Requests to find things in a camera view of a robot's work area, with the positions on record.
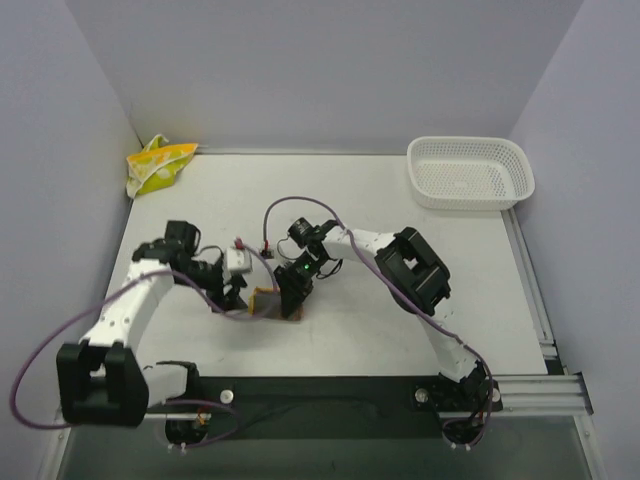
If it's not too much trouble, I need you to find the orange grey towel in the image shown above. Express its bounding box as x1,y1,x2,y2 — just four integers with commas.
247,287,304,321

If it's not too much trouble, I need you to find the yellow green towel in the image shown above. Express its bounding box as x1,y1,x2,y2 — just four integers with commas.
125,134,199,199

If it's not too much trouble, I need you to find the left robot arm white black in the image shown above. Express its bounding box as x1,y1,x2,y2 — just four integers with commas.
56,220,252,427

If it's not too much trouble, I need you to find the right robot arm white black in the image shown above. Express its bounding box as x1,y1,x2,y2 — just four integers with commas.
275,218,494,410

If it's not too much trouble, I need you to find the white plastic perforated basket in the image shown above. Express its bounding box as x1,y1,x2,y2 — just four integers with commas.
406,136,535,211

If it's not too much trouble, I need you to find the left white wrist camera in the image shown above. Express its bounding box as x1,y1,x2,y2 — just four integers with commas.
224,247,253,276

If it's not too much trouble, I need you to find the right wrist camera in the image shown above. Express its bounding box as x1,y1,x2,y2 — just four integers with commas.
287,217,315,249

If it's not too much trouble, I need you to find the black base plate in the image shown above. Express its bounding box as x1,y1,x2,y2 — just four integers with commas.
147,375,503,444

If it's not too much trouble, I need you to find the aluminium frame rail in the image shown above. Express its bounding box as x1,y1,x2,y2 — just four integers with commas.
58,367,593,426

